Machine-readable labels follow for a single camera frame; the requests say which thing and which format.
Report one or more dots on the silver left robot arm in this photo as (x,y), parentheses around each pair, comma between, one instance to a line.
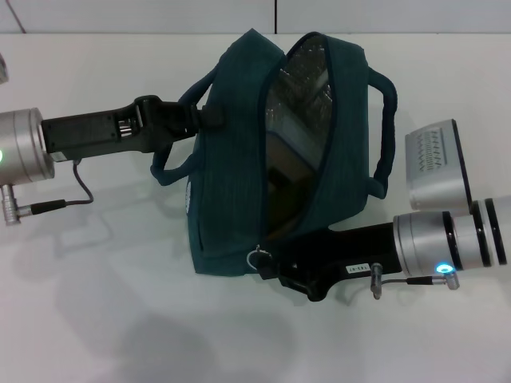
(20,147)

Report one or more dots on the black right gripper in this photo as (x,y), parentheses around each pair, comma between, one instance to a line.
(359,249)

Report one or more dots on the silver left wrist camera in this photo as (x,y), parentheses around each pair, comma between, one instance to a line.
(2,68)

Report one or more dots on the dark teal fabric lunch bag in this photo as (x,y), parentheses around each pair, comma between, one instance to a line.
(231,179)

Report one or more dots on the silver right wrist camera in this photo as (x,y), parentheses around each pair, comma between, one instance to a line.
(435,171)

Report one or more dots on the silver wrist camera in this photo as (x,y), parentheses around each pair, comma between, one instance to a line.
(2,68)
(435,171)

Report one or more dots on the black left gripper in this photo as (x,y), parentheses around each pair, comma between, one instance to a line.
(84,135)

